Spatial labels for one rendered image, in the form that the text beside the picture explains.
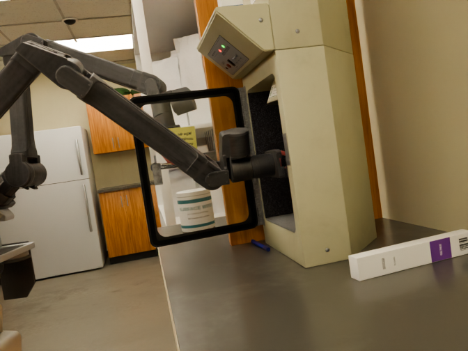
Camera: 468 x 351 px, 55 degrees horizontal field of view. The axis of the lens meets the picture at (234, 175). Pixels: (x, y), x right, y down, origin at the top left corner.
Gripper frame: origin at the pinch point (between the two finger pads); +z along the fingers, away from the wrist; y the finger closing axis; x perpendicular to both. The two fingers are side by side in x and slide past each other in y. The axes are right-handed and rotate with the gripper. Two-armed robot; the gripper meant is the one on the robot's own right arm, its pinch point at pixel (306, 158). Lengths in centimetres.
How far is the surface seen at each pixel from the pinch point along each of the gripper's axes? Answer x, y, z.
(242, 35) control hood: -28.2, -14.0, -15.1
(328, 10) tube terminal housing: -32.5, -10.6, 6.3
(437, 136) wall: -0.3, -4.1, 34.0
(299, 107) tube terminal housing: -11.7, -14.8, -5.4
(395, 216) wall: 23.4, 20.2, 33.6
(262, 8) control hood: -33.1, -14.8, -10.3
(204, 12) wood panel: -45, 22, -16
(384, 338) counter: 23, -53, -13
